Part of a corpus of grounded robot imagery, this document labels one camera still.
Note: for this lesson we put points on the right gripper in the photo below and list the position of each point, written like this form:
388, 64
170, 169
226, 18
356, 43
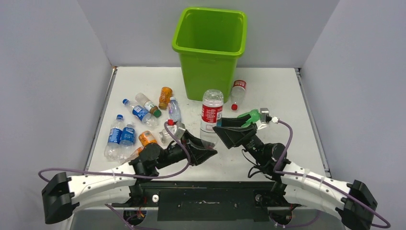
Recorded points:
232, 136

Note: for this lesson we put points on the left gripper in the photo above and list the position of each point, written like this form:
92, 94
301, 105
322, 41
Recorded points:
200, 154

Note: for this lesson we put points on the green plastic bottle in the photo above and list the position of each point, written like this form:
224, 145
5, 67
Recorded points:
253, 117

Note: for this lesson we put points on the clear jar silver lid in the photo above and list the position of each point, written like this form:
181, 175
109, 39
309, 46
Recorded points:
165, 137

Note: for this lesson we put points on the red label bottle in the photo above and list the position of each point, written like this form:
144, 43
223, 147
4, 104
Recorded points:
238, 92
211, 115

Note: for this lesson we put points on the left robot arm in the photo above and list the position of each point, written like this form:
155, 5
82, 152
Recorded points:
63, 195

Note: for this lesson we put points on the green plastic bin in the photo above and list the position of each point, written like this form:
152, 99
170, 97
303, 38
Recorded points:
209, 42

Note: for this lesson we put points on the crushed purple label clear bottle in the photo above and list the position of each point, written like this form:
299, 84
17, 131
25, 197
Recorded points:
174, 110

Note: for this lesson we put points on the small orange label bottle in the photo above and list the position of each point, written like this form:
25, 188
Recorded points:
146, 138

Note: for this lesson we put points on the coffee bottle green cap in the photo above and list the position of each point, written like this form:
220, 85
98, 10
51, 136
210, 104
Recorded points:
148, 104

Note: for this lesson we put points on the flat orange label bottle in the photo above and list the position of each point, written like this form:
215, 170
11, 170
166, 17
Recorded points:
134, 155

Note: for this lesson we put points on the small orange juice bottle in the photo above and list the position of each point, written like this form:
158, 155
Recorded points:
164, 98

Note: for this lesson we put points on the blue label water bottle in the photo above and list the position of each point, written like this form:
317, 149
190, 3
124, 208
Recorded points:
144, 116

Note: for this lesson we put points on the white cap blue label bottle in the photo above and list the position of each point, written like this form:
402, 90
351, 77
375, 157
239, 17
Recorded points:
127, 142

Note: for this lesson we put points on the blue cap water bottle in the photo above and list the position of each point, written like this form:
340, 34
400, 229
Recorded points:
112, 148

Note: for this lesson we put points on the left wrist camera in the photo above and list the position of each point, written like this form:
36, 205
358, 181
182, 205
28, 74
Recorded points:
177, 128

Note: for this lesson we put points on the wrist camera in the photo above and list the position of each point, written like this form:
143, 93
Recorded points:
265, 119
177, 128

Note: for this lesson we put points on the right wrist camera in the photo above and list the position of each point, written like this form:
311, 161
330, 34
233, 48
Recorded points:
265, 119

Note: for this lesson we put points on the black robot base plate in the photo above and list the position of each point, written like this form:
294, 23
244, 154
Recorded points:
210, 201

